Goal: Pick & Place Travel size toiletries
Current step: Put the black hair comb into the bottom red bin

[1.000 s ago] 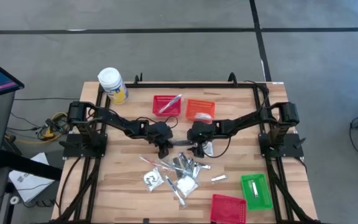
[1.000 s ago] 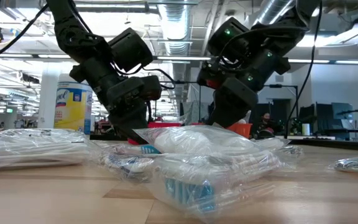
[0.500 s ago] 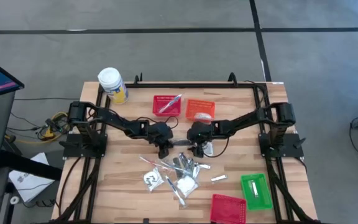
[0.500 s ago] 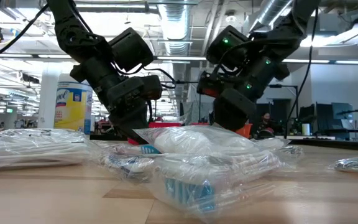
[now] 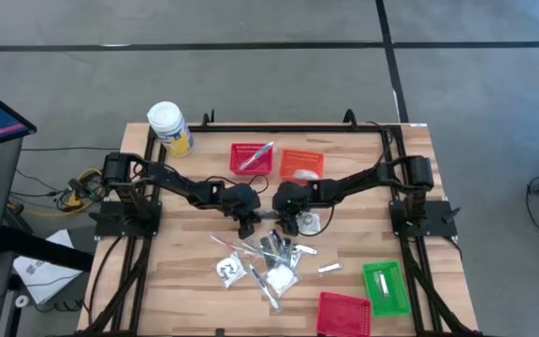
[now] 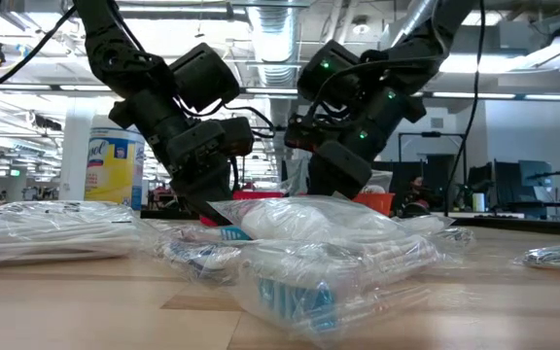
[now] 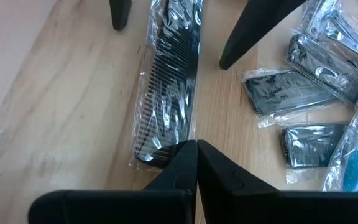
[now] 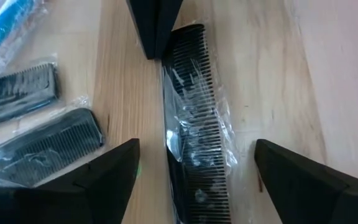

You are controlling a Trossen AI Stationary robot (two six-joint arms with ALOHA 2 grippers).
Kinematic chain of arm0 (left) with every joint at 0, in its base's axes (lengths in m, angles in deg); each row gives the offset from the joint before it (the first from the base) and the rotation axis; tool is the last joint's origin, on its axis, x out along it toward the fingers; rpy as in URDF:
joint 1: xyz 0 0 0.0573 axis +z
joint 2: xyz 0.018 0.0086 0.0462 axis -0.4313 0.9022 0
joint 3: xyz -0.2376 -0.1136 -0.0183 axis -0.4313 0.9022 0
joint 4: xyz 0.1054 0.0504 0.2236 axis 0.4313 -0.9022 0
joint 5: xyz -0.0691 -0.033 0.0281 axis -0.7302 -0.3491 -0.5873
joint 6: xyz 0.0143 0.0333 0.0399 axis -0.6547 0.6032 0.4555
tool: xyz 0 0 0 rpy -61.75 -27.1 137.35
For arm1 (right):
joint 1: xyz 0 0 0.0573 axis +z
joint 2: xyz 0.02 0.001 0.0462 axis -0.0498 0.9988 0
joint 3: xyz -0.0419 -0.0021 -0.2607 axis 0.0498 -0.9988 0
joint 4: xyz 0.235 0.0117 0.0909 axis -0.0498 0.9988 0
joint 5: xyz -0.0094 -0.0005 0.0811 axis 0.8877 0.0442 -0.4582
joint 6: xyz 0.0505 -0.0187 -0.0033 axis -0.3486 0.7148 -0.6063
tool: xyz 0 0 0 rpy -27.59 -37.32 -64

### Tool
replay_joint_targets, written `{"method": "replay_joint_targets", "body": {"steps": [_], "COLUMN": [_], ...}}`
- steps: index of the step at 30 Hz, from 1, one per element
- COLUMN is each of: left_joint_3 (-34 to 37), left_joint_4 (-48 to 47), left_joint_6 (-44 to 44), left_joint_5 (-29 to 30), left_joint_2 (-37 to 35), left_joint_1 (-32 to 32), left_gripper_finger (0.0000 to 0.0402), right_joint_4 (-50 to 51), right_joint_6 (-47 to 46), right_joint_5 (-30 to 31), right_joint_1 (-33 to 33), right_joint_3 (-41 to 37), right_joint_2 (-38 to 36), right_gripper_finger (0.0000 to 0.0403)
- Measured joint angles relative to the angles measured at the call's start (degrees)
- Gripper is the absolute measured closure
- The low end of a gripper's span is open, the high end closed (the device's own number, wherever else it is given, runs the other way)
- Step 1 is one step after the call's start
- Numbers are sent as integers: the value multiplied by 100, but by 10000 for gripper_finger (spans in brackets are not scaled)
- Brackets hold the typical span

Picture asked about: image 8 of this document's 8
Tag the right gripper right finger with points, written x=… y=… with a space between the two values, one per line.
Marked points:
x=322 y=199

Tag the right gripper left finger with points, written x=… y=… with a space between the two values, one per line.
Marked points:
x=73 y=199

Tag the blue toothbrush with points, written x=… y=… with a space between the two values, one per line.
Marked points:
x=2 y=31

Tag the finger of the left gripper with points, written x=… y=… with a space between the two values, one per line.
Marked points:
x=154 y=28

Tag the black comb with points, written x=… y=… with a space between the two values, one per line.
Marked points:
x=51 y=146
x=17 y=90
x=194 y=124

